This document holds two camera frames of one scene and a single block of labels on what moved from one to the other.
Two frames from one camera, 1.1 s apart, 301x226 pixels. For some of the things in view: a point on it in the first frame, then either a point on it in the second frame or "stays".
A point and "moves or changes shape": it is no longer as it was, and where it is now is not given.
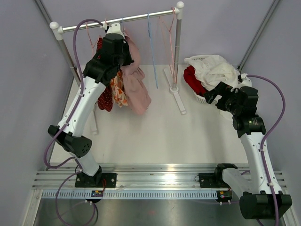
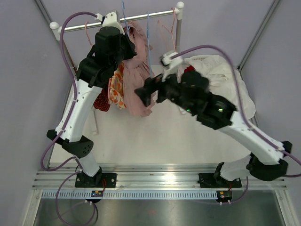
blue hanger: (153, 52) to (148, 45)
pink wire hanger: (170, 44) to (171, 31)
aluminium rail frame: (139, 176) stays
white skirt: (211, 69) stays
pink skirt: (136, 90) moves or changes shape
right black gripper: (222, 89) to (153, 85)
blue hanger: (122, 21) to (128, 28)
